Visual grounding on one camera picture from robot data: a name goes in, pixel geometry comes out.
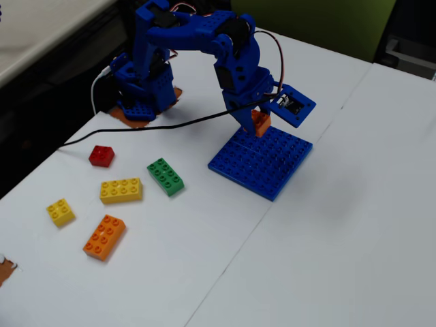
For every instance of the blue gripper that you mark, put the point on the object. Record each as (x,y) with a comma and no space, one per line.
(238,103)

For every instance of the orange 2x2 toy block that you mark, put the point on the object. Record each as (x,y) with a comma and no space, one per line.
(262,124)

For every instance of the blue 3D-printed robot arm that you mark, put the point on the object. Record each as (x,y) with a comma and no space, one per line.
(190,30)

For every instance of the green 2x4 toy block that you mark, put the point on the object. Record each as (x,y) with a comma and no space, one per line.
(166,177)

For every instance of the yellow 2x4 toy block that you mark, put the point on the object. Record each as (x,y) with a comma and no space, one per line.
(121,190)

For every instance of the red 2x2 toy block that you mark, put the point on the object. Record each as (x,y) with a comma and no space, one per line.
(101,156)

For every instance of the orange 2x4 toy block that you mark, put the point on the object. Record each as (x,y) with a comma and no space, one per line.
(104,236)

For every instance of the yellow 2x2 toy block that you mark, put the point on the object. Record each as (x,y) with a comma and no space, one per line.
(61,214)

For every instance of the brown tape patch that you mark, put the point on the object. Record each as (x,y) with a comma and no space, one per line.
(5,272)
(177,95)

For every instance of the white side table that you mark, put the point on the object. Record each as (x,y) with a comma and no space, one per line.
(34,34)

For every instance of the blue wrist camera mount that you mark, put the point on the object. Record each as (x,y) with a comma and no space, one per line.
(289,117)

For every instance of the blue 8x8 studded base plate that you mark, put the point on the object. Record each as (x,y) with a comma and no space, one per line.
(259,167)

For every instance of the grey metal frame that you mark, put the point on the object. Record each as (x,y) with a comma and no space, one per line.
(408,51)

